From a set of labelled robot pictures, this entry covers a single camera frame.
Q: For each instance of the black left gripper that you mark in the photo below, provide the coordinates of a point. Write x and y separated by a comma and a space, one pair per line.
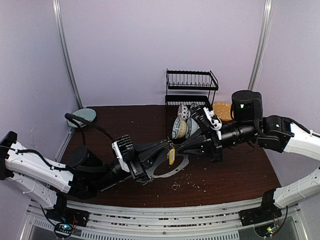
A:
137, 161

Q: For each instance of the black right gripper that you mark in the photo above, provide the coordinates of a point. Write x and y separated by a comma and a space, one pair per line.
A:
215, 144

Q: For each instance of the key with yellow tag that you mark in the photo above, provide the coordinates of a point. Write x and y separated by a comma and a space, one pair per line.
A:
171, 155

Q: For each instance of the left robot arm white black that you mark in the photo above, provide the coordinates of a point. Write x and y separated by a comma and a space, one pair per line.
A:
49, 182

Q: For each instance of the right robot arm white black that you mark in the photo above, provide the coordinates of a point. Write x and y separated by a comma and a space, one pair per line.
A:
276, 133

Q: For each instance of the pale green bowl front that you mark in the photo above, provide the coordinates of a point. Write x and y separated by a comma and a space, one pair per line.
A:
192, 127

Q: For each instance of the pale green bowl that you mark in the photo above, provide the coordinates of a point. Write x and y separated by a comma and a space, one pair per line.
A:
192, 127
192, 107

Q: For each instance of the beige blue patterned bowl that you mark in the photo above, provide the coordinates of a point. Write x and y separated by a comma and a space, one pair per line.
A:
179, 128

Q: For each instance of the white blue patterned bowl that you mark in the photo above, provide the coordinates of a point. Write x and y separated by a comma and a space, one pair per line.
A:
183, 112

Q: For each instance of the pale green bowl rear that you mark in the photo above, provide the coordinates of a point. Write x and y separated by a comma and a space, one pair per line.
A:
192, 107

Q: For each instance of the yellow dotted plate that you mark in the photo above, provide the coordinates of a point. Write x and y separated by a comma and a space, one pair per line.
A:
223, 111

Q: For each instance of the light blue floral plate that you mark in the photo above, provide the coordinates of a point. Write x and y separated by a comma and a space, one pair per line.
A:
86, 113

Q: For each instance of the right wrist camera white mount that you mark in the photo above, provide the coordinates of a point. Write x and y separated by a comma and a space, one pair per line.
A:
214, 120

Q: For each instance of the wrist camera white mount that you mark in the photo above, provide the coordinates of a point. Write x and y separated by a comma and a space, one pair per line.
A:
124, 166
214, 120

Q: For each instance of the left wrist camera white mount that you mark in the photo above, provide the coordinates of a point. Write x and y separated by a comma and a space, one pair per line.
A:
124, 166

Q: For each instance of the black wire dish rack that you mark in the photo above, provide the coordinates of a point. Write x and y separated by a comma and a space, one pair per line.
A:
185, 87

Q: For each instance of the aluminium front rail base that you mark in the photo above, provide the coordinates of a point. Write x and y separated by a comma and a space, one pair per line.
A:
207, 222

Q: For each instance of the right aluminium frame post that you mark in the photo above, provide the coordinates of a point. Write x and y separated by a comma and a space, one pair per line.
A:
262, 44

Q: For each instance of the aluminium frame post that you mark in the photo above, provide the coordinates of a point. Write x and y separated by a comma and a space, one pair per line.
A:
66, 56
262, 44

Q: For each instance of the left aluminium frame post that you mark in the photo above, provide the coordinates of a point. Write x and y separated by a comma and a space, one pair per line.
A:
66, 56

